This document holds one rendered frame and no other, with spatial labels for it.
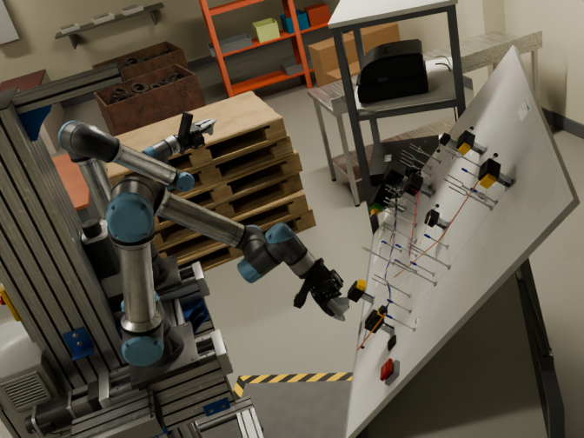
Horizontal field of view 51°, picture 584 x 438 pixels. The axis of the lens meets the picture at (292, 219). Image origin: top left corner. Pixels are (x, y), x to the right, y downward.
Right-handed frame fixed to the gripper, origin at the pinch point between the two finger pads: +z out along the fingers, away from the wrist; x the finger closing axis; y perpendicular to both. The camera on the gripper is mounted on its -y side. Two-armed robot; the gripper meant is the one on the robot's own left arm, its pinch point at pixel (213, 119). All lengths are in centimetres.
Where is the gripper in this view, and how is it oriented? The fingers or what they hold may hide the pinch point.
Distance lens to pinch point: 266.4
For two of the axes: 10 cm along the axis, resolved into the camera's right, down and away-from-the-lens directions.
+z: 7.2, -4.8, 5.0
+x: 6.8, 3.4, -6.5
